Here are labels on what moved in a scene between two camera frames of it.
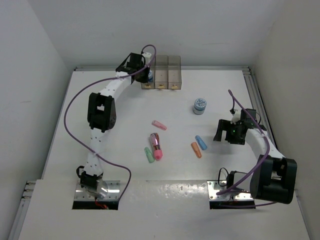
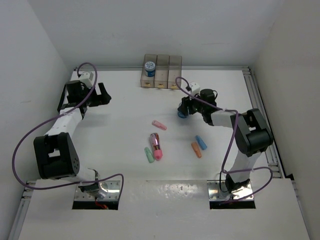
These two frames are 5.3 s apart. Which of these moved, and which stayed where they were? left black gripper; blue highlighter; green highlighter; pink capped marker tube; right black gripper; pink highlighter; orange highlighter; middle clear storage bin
Moved: right black gripper; left black gripper
Stayed: green highlighter; middle clear storage bin; pink highlighter; pink capped marker tube; blue highlighter; orange highlighter
